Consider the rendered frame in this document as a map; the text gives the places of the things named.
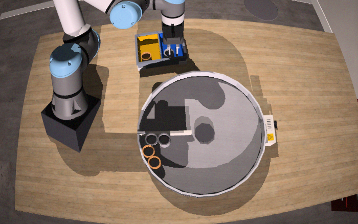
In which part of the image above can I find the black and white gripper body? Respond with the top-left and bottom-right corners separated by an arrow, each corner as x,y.
161,12 -> 185,44

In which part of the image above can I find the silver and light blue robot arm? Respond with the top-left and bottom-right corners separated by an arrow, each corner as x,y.
49,0 -> 185,121

